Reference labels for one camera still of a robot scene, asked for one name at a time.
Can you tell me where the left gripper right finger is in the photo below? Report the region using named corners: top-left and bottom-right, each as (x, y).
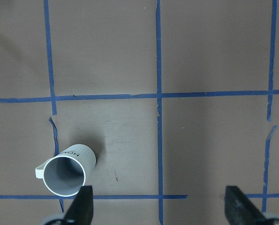
top-left (224, 186), bottom-right (267, 225)

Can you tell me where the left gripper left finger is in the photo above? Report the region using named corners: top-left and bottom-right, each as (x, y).
top-left (63, 186), bottom-right (93, 225)

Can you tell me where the white ribbed mug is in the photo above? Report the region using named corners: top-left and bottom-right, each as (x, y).
top-left (35, 144), bottom-right (97, 197)

